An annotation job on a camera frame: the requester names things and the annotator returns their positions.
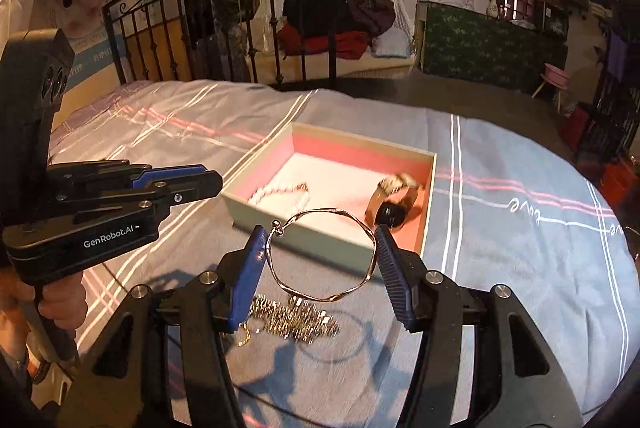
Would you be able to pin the red cloth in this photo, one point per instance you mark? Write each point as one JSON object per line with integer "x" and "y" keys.
{"x": 325, "y": 43}

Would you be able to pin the purple cloth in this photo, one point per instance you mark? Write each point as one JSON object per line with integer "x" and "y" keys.
{"x": 617, "y": 50}

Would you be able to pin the black metal rack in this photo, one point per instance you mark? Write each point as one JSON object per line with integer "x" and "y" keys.
{"x": 612, "y": 108}

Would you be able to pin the black iron bed frame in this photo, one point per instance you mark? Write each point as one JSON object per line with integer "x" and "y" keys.
{"x": 150, "y": 8}

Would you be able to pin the pale green jewelry box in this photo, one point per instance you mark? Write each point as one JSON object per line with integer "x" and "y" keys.
{"x": 340, "y": 193}

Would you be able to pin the black clothing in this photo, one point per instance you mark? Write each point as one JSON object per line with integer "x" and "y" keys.
{"x": 315, "y": 10}

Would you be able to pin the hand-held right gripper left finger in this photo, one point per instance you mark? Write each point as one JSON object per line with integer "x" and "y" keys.
{"x": 247, "y": 280}

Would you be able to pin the orange bucket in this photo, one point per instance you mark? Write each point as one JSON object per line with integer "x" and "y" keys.
{"x": 620, "y": 178}

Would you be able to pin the striped grey bed sheet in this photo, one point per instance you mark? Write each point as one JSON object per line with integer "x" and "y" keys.
{"x": 500, "y": 233}

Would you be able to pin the red bin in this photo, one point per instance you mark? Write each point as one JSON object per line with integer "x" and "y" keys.
{"x": 577, "y": 125}

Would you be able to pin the person's left forearm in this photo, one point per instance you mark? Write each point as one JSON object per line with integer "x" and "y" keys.
{"x": 10, "y": 338}

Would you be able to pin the person's left hand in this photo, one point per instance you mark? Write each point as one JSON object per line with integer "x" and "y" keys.
{"x": 62, "y": 308}

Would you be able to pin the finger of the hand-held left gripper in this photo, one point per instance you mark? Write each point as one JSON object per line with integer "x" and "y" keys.
{"x": 165, "y": 174}
{"x": 195, "y": 188}

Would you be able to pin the pink stool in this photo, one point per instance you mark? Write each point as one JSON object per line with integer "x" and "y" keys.
{"x": 555, "y": 75}

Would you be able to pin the white vase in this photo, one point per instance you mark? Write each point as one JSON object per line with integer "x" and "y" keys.
{"x": 493, "y": 8}

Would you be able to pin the dark brown jacket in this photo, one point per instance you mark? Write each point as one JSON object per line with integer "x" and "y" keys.
{"x": 372, "y": 13}

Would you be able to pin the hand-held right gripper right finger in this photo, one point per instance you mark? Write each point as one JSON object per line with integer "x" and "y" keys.
{"x": 395, "y": 280}

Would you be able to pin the light blue pillow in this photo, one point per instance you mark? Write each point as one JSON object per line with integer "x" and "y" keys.
{"x": 392, "y": 44}

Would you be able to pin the green patterned counter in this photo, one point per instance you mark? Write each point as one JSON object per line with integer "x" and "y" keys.
{"x": 475, "y": 48}

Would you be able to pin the black countertop appliance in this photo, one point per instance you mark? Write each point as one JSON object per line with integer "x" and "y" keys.
{"x": 552, "y": 20}

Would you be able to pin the black face wrist watch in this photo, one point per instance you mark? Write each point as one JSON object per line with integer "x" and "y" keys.
{"x": 392, "y": 213}

